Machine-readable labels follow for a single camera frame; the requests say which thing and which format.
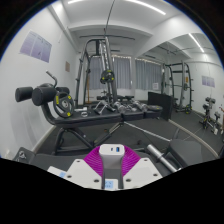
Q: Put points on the small black pad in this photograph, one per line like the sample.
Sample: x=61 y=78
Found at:
x=30 y=156

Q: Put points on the grey window curtain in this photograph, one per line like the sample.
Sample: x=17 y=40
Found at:
x=123 y=71
x=148 y=75

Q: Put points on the chrome dumbbells group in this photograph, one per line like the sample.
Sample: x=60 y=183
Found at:
x=140 y=106

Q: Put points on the black seat pad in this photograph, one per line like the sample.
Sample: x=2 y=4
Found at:
x=190 y=151

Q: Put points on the small purple wall poster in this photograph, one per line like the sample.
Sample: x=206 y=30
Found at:
x=208 y=81

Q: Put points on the black weight bench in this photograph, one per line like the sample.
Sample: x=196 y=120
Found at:
x=90 y=118

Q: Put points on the grey smith machine rack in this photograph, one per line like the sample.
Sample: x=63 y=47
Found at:
x=108 y=56

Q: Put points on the dumbbell stand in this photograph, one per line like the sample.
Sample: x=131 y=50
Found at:
x=208 y=106

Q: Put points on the small brown wall board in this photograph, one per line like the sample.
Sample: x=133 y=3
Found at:
x=67 y=66

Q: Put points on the white charger block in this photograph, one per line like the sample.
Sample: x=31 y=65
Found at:
x=111 y=160

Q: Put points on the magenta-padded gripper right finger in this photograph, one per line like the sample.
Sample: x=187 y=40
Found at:
x=145 y=171

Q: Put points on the black box panel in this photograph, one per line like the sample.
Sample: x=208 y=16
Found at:
x=160 y=105

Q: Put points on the white ceiling strip lights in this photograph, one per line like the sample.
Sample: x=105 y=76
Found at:
x=146 y=6

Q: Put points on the black yellow-marked weight plate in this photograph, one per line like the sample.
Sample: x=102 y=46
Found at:
x=63 y=105
x=107 y=76

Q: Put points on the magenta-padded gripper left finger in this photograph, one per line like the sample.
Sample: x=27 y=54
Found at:
x=80 y=171

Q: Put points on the black power rack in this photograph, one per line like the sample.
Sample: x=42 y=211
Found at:
x=182 y=83

